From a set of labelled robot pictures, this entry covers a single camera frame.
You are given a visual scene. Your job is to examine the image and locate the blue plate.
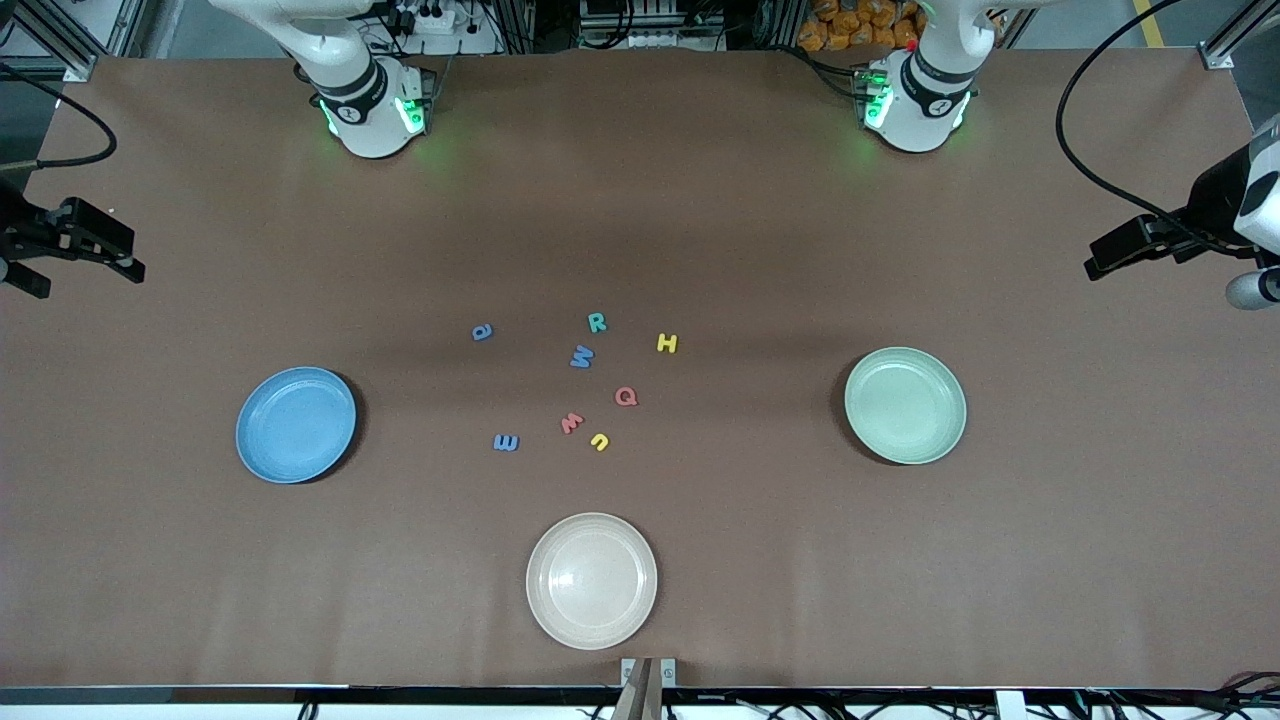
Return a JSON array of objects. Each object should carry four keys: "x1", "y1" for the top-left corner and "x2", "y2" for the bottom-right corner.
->
[{"x1": 235, "y1": 366, "x2": 358, "y2": 485}]

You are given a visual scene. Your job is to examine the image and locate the green plate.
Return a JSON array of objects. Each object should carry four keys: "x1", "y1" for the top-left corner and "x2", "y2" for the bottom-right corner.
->
[{"x1": 843, "y1": 346, "x2": 968, "y2": 466}]

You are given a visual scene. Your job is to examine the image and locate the orange packaged items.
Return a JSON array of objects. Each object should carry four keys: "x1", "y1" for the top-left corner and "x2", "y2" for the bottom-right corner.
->
[{"x1": 797, "y1": 0, "x2": 923, "y2": 53}]

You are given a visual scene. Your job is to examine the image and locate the white power strip with plugs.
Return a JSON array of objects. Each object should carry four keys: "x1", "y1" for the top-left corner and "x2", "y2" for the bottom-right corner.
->
[{"x1": 385, "y1": 0, "x2": 481, "y2": 36}]

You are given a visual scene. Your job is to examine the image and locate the beige plate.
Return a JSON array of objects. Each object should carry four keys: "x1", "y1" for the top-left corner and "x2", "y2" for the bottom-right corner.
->
[{"x1": 525, "y1": 512, "x2": 659, "y2": 651}]

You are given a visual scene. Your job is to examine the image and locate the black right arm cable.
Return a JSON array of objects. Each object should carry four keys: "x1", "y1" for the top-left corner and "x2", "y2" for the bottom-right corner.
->
[{"x1": 0, "y1": 60, "x2": 119, "y2": 171}]

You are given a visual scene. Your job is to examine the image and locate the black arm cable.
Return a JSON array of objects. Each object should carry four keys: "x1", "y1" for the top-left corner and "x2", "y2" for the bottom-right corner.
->
[
  {"x1": 0, "y1": 60, "x2": 119, "y2": 171},
  {"x1": 1054, "y1": 0, "x2": 1246, "y2": 251}
]

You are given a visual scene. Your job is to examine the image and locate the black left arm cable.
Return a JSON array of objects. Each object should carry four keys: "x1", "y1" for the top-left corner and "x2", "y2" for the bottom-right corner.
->
[{"x1": 1054, "y1": 0, "x2": 1246, "y2": 251}]

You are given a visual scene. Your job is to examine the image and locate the aluminium frame profile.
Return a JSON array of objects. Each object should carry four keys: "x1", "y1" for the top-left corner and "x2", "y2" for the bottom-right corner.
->
[
  {"x1": 0, "y1": 0, "x2": 151, "y2": 83},
  {"x1": 1200, "y1": 0, "x2": 1280, "y2": 71}
]

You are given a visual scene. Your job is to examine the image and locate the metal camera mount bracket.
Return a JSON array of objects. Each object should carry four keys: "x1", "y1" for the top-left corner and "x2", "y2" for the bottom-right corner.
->
[{"x1": 612, "y1": 657, "x2": 678, "y2": 720}]

